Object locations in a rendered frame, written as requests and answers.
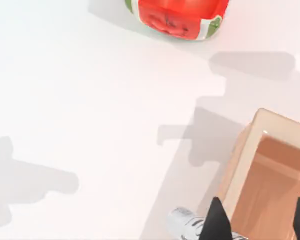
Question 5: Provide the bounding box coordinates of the red and green can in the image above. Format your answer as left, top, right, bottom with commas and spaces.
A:
124, 0, 230, 41

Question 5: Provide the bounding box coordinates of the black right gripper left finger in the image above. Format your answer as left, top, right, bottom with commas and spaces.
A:
197, 196, 234, 240

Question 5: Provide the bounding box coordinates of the shallow salmon-coloured box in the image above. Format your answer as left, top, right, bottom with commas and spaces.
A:
199, 107, 300, 240

